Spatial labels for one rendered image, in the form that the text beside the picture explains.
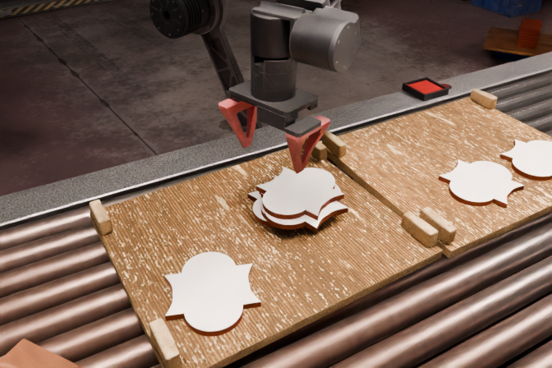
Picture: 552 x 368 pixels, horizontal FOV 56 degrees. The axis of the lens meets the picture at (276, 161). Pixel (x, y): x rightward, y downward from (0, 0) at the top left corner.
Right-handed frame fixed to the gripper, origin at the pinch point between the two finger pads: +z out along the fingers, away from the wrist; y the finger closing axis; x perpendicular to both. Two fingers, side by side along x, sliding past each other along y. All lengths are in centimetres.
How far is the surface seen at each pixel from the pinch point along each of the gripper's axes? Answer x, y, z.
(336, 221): -7.6, -6.6, 12.7
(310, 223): -1.6, -6.1, 9.9
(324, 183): -9.6, -2.4, 8.7
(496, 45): -334, 77, 88
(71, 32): -163, 368, 105
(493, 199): -27.8, -22.7, 11.5
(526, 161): -42.3, -22.9, 10.9
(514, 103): -71, -11, 13
